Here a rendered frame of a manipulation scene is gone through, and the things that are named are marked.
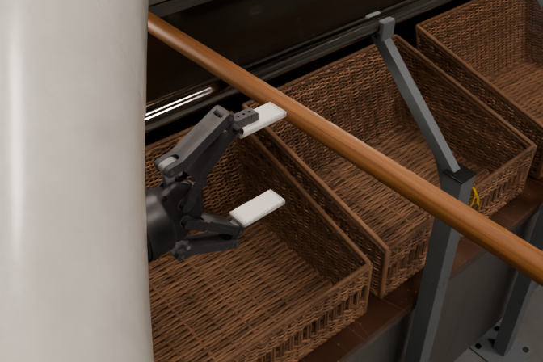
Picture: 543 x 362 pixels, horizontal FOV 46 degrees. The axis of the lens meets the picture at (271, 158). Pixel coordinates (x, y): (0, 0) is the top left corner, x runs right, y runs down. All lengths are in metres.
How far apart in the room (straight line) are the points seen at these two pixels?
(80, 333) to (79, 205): 0.03
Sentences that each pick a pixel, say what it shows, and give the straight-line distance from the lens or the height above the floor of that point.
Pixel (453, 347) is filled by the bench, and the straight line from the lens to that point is 1.90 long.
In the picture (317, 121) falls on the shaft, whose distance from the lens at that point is 0.83.
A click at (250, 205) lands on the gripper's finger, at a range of 0.83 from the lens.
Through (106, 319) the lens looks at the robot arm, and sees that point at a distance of 0.18.
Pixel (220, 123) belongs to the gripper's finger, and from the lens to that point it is 0.70.
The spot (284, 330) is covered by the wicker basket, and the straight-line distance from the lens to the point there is 1.20.
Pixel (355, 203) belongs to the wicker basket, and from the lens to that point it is 1.64.
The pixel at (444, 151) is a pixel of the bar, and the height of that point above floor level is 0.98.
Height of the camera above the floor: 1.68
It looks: 38 degrees down
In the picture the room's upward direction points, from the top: straight up
